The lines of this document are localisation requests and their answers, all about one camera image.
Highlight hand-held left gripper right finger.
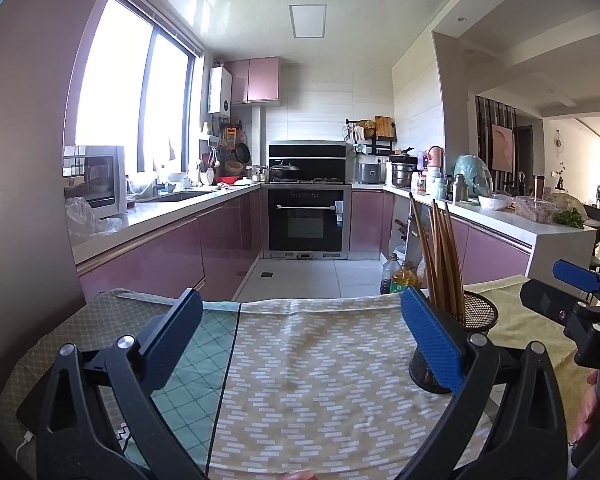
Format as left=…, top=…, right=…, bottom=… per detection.
left=390, top=286, right=570, bottom=480

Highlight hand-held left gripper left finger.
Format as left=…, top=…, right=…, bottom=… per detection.
left=35, top=287, right=205, bottom=480

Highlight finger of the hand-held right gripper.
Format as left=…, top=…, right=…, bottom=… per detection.
left=520, top=278, right=600, bottom=344
left=552, top=259, right=600, bottom=306

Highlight black mesh utensil holder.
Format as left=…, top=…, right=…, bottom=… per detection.
left=408, top=291, right=499, bottom=395

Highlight dark wooden chopstick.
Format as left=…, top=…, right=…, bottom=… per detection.
left=408, top=191, right=435, bottom=301

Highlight person's right hand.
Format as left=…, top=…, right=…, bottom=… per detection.
left=572, top=371, right=600, bottom=445

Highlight green leafy herbs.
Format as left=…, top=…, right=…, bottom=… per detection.
left=552, top=207, right=587, bottom=229

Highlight pink base cabinets with island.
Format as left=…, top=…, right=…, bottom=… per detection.
left=351, top=183, right=598, bottom=291

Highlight yellow cooking oil bottle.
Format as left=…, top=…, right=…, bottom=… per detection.
left=390, top=261, right=420, bottom=295

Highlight pink base cabinets with window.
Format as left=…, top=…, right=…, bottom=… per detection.
left=75, top=183, right=270, bottom=306

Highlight clear plastic container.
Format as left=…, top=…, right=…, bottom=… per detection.
left=515, top=196, right=557, bottom=222

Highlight yellow-green diamond tablecloth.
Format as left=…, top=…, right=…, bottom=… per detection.
left=0, top=275, right=596, bottom=461

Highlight white bowl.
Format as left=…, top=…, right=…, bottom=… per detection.
left=478, top=193, right=513, bottom=211

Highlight beige and teal patterned tablecloth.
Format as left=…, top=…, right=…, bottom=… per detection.
left=112, top=292, right=511, bottom=480

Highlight kitchen sink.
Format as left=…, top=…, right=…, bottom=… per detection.
left=140, top=189, right=216, bottom=205

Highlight green plastic bag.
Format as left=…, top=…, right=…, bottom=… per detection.
left=454, top=154, right=494, bottom=197

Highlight clear plastic bag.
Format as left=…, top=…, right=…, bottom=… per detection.
left=65, top=196, right=123, bottom=246

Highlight steel stock pot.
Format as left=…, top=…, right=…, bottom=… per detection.
left=389, top=159, right=418, bottom=188

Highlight built-in black oven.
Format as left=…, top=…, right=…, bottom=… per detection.
left=264, top=183, right=353, bottom=261

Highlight silver countertop oven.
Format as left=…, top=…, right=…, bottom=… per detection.
left=62, top=145, right=128, bottom=220

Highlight black wok with lid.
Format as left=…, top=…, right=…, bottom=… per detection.
left=269, top=160, right=301, bottom=182

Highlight black range hood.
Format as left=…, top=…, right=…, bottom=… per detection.
left=268, top=141, right=348, bottom=184

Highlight white water heater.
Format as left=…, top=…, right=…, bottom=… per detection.
left=208, top=66, right=232, bottom=115

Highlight kitchen window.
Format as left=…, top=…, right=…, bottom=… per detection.
left=75, top=0, right=201, bottom=183

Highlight ceiling light panel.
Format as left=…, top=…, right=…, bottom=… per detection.
left=288, top=4, right=327, bottom=39

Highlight framed wall picture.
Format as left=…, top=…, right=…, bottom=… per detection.
left=490, top=122, right=517, bottom=172

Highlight black wall storage rack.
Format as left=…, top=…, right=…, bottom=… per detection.
left=344, top=116, right=398, bottom=155

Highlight pink wall cabinet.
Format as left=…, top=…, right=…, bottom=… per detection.
left=223, top=56, right=281, bottom=106

